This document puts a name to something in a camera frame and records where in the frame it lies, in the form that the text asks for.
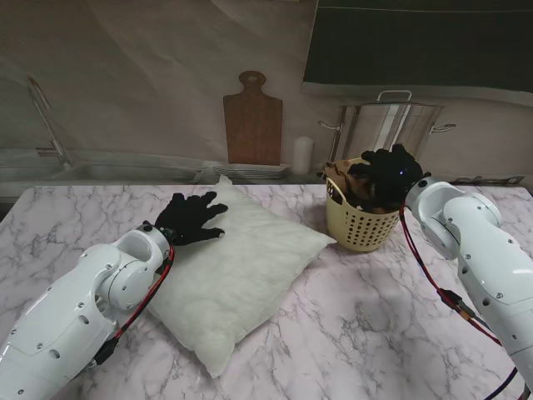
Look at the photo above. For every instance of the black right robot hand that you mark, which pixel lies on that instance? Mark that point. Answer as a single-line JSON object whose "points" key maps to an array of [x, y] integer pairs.
{"points": [[391, 175]]}

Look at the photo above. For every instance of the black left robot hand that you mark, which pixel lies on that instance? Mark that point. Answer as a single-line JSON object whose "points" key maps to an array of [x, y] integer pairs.
{"points": [[187, 221]]}

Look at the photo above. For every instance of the brown pillowcase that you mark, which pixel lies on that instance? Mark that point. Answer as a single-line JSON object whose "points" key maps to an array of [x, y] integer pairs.
{"points": [[345, 175]]}

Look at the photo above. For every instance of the white pillow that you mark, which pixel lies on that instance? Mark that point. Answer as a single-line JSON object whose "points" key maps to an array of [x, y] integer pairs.
{"points": [[237, 266]]}

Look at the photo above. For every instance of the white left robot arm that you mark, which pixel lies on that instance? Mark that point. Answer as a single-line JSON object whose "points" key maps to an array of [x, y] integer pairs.
{"points": [[71, 308]]}

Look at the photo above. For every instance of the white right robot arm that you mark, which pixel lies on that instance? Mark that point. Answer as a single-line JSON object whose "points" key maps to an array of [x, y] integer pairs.
{"points": [[487, 250]]}

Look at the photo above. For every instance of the yellow perforated laundry basket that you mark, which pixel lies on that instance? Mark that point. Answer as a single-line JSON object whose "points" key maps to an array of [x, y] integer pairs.
{"points": [[362, 229]]}

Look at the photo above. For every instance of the large steel stock pot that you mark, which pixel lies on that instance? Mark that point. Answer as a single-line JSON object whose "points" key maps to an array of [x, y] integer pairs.
{"points": [[375, 125]]}

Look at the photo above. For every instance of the steel kitchen sink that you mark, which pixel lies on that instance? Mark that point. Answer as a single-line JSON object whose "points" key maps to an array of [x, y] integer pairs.
{"points": [[133, 171]]}

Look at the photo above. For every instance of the stack of white plates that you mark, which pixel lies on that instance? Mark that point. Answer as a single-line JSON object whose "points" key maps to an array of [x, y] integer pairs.
{"points": [[254, 171]]}

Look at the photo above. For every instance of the white pillar candle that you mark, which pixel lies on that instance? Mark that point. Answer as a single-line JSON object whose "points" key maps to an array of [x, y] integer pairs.
{"points": [[303, 156]]}

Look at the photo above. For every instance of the black stove grate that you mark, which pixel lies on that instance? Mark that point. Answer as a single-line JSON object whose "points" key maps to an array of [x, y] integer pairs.
{"points": [[491, 180]]}

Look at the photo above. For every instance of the brown wooden cutting board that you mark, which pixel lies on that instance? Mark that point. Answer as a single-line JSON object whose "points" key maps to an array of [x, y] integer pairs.
{"points": [[252, 129]]}

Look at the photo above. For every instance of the dark range hood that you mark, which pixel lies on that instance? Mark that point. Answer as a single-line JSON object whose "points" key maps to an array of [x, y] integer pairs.
{"points": [[416, 46]]}

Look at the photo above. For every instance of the chrome kitchen faucet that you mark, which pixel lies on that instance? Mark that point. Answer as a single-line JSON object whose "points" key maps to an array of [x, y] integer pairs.
{"points": [[46, 121]]}

